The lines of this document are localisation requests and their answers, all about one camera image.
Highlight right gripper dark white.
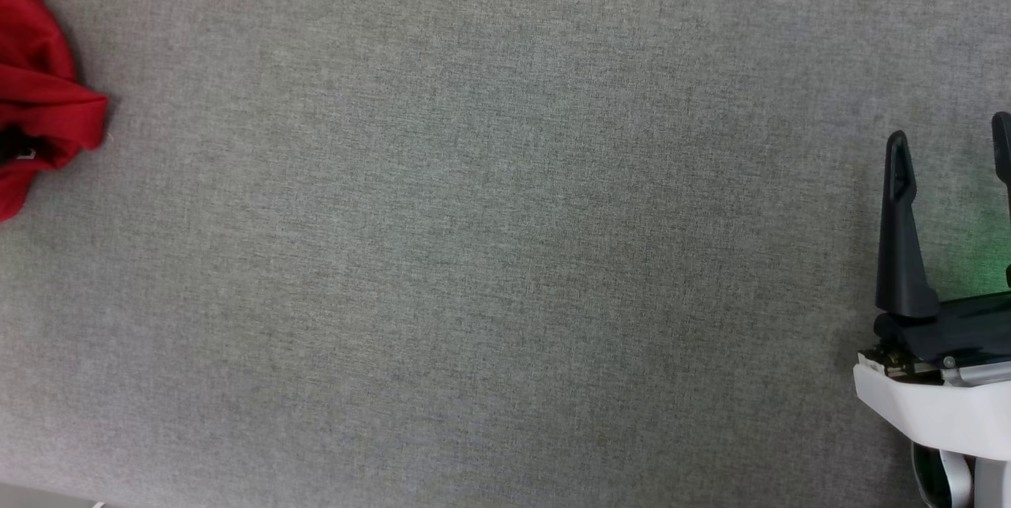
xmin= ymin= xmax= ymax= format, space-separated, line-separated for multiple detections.
xmin=853 ymin=130 xmax=1011 ymax=461

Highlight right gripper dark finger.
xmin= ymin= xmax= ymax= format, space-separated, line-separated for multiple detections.
xmin=991 ymin=111 xmax=1011 ymax=288

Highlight red basketball jersey white sleeves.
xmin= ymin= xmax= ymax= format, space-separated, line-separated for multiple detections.
xmin=0 ymin=0 xmax=110 ymax=223

